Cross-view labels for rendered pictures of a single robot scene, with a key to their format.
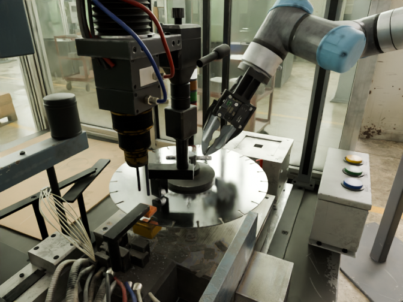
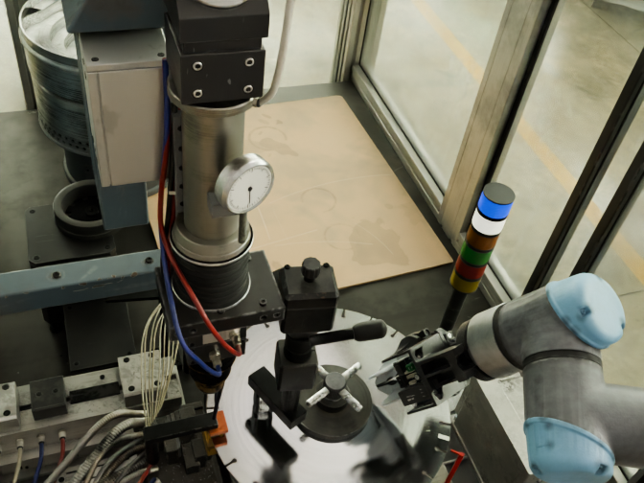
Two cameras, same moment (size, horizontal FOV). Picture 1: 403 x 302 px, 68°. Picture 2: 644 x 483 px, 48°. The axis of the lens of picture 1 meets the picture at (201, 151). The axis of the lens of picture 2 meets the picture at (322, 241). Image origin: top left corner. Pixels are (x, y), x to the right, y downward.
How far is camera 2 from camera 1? 0.59 m
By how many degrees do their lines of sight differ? 37
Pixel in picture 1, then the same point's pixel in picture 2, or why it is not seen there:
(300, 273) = not seen: outside the picture
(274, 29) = (519, 326)
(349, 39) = (553, 459)
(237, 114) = (411, 391)
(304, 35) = (529, 384)
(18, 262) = (120, 348)
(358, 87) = not seen: outside the picture
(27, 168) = (144, 283)
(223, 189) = (340, 462)
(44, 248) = (131, 367)
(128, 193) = (237, 374)
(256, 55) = (478, 338)
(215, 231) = not seen: outside the picture
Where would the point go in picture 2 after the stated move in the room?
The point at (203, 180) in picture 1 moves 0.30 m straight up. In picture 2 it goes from (331, 427) to (368, 274)
